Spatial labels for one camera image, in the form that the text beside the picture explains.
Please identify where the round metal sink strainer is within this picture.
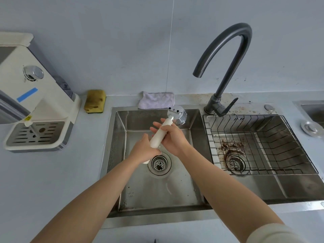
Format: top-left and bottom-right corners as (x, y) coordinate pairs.
(148, 152), (172, 175)

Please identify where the dark grey gooseneck faucet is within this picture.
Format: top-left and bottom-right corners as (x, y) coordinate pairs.
(193, 22), (253, 118)

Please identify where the thin wall cable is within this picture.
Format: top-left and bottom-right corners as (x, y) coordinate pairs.
(166, 0), (175, 93)

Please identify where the grey slotted drip tray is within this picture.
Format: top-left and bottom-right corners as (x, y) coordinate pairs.
(4, 120), (70, 153)

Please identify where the white-handled metal portafilter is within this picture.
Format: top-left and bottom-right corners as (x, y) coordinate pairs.
(149, 105), (188, 150)

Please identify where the white water dispenser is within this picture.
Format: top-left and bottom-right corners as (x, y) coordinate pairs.
(0, 32), (82, 153)

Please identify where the person's right forearm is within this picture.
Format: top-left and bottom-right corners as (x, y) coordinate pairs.
(180, 148), (284, 237)

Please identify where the light purple cloth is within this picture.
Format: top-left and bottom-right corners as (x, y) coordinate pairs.
(138, 91), (175, 110)

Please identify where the chrome dispenser knob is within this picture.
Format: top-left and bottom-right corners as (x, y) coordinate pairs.
(23, 65), (44, 81)

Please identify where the blue tape strip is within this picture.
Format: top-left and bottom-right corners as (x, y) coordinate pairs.
(17, 87), (38, 102)

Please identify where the rusty metal sink strainer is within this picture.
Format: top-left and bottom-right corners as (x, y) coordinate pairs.
(225, 152), (246, 175)

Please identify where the white sleeve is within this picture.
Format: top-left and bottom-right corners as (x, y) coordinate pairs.
(246, 222), (312, 243)

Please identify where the yellow dirty sponge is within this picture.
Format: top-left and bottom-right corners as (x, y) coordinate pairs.
(84, 89), (107, 114)

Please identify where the person's left forearm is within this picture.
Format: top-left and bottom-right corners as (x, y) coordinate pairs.
(30, 156), (139, 243)

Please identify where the person's right hand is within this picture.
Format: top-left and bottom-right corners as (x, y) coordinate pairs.
(150, 120), (193, 158)

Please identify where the stainless steel double sink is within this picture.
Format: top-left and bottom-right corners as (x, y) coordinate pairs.
(100, 105), (324, 227)

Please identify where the person's left hand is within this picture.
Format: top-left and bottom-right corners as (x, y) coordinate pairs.
(128, 133), (158, 165)

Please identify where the round metal drain lid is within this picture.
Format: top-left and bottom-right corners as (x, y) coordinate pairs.
(300, 120), (324, 138)

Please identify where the black wire drainer basket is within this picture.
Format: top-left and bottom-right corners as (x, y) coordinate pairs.
(205, 114), (319, 176)

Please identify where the small stainless steel sink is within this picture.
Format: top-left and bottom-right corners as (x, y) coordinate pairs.
(293, 100), (324, 122)

